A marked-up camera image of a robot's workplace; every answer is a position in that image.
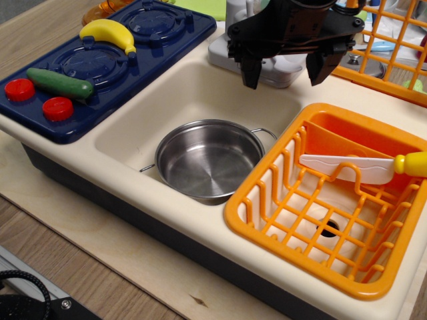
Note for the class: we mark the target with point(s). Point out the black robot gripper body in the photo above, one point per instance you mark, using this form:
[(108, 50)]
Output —
[(294, 27)]

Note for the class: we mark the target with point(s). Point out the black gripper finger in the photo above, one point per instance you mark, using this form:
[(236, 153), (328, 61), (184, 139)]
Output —
[(323, 58), (251, 68)]

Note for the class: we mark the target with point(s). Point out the white and blue toy spoon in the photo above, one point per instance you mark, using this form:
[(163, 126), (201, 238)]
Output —
[(289, 63)]

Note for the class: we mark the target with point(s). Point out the stainless steel pan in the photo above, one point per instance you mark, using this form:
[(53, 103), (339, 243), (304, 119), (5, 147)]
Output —
[(208, 159)]

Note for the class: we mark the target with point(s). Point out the grey toy faucet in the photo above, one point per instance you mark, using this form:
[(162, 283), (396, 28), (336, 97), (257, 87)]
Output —
[(237, 11)]

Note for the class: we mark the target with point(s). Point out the steel pot lid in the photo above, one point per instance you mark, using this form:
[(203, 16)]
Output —
[(372, 68)]

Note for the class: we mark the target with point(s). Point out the blue toy utensil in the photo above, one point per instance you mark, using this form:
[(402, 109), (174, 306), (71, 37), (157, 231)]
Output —
[(382, 46)]

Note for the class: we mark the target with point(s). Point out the green toy lettuce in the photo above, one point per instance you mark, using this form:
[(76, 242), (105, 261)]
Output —
[(416, 86)]

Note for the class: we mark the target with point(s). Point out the cream toy sink unit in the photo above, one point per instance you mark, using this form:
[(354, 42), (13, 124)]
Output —
[(182, 250)]

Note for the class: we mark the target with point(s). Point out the yellow toy banana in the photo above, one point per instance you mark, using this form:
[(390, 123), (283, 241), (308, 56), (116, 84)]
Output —
[(110, 31)]

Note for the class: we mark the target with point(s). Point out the orange transparent toy dish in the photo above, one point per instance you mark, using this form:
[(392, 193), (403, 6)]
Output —
[(104, 10)]

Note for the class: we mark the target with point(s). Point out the orange plastic dish rack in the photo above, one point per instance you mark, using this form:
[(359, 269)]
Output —
[(306, 203)]

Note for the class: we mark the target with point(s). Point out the green toy cucumber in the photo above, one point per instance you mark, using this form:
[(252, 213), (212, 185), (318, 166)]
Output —
[(59, 84)]

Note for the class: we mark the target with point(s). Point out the red stove knob right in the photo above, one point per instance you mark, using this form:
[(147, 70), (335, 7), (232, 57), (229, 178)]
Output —
[(58, 109)]

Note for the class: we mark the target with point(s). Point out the red stove knob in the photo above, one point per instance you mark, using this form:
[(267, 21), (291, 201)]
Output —
[(19, 90), (58, 109)]

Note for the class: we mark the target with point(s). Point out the red stove knob left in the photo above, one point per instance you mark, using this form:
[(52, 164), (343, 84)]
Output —
[(19, 90)]

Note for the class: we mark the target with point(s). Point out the orange wire grid basket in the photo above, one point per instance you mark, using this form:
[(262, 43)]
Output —
[(404, 24)]

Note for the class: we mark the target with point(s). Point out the toy knife yellow handle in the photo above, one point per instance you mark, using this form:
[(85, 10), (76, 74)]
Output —
[(368, 170)]

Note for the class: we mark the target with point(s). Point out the black metal bracket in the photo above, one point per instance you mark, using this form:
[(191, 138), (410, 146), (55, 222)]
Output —
[(69, 309)]

